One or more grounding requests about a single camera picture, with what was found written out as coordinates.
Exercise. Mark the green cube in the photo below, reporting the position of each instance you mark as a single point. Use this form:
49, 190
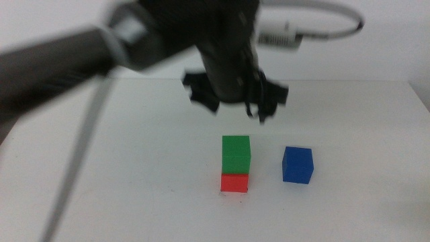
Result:
236, 154

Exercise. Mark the red cube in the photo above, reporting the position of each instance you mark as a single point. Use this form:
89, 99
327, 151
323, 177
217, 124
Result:
234, 183

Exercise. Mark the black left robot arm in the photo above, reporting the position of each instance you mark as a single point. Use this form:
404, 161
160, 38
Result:
50, 67

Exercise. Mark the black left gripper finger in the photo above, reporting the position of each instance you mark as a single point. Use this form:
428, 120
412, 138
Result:
263, 111
210, 105

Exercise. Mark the blue cube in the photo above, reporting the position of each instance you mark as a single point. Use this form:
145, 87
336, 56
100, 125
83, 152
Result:
297, 166

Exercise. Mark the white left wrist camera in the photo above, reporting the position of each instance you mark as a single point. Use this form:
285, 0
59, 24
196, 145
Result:
279, 37

